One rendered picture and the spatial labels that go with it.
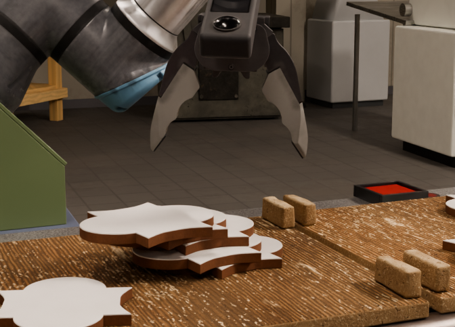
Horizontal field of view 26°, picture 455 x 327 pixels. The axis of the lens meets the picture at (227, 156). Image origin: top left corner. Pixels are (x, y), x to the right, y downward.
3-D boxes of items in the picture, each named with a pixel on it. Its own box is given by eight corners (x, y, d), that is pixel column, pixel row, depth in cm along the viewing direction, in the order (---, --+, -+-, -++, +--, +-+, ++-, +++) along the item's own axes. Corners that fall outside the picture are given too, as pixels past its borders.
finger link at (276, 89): (326, 133, 102) (277, 59, 101) (329, 143, 96) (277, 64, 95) (300, 150, 102) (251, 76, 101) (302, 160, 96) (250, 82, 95)
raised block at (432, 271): (399, 276, 98) (401, 249, 97) (416, 274, 98) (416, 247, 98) (435, 294, 92) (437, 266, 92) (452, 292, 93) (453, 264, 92)
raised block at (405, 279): (372, 281, 96) (373, 254, 95) (388, 279, 97) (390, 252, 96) (405, 300, 90) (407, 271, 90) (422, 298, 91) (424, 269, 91)
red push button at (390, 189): (360, 196, 141) (361, 187, 141) (396, 193, 143) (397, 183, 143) (383, 206, 135) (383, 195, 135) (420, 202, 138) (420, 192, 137)
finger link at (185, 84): (159, 143, 103) (214, 74, 101) (153, 154, 97) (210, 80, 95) (135, 125, 102) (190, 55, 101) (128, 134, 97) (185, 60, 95)
